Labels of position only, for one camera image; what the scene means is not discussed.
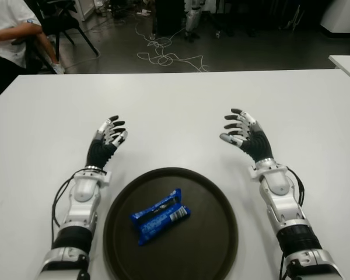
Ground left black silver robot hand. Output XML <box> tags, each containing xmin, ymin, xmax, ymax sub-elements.
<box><xmin>85</xmin><ymin>114</ymin><xmax>128</xmax><ymax>172</ymax></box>

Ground white storage unit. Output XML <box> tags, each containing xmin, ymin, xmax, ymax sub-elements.
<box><xmin>75</xmin><ymin>0</ymin><xmax>97</xmax><ymax>22</ymax></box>

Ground blue Oreo packet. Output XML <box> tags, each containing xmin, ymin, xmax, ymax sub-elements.
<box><xmin>129</xmin><ymin>188</ymin><xmax>193</xmax><ymax>247</ymax></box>

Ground black chair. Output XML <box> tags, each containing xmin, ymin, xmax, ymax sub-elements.
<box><xmin>26</xmin><ymin>0</ymin><xmax>102</xmax><ymax>74</ymax></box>

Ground person in white shirt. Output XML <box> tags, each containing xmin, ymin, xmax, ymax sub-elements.
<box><xmin>0</xmin><ymin>0</ymin><xmax>67</xmax><ymax>97</ymax></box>

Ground tangled white floor cable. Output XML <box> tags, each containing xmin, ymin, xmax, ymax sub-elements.
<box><xmin>135</xmin><ymin>16</ymin><xmax>211</xmax><ymax>72</ymax></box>

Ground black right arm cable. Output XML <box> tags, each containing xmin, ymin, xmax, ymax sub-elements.
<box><xmin>285</xmin><ymin>166</ymin><xmax>307</xmax><ymax>211</ymax></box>

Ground white side table corner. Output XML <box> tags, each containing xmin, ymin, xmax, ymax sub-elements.
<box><xmin>329</xmin><ymin>54</ymin><xmax>350</xmax><ymax>86</ymax></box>

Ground round dark brown tray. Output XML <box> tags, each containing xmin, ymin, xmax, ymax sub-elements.
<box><xmin>103</xmin><ymin>167</ymin><xmax>240</xmax><ymax>280</ymax></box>

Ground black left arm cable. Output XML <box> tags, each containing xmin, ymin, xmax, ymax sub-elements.
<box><xmin>50</xmin><ymin>173</ymin><xmax>79</xmax><ymax>249</ymax></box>

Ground white cabinet with black base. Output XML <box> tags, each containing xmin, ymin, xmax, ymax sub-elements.
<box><xmin>320</xmin><ymin>0</ymin><xmax>350</xmax><ymax>38</ymax></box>

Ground silver humanoid robot legs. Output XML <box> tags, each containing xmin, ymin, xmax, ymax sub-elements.
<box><xmin>184</xmin><ymin>0</ymin><xmax>207</xmax><ymax>43</ymax></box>

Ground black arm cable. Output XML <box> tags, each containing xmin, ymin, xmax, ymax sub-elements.
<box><xmin>285</xmin><ymin>166</ymin><xmax>307</xmax><ymax>211</ymax></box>
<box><xmin>50</xmin><ymin>173</ymin><xmax>79</xmax><ymax>249</ymax></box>

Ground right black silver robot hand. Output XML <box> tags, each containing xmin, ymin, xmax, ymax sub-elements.
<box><xmin>219</xmin><ymin>108</ymin><xmax>274</xmax><ymax>163</ymax></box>

